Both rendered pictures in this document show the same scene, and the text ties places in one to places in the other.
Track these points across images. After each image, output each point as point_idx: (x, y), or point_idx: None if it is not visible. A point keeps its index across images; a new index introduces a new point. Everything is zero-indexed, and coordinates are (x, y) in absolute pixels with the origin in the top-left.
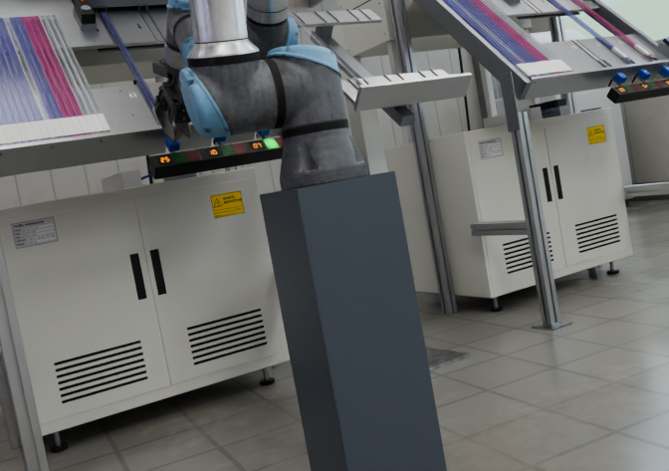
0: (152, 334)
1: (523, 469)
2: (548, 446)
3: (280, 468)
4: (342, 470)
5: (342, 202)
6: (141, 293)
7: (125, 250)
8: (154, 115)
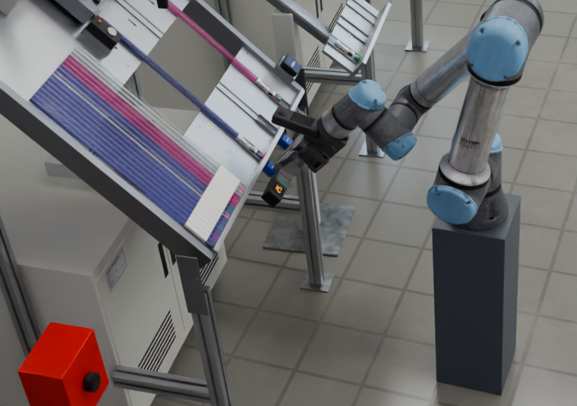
0: (173, 299)
1: (535, 319)
2: (527, 295)
3: (380, 372)
4: (494, 372)
5: (511, 232)
6: (166, 271)
7: (155, 243)
8: (239, 142)
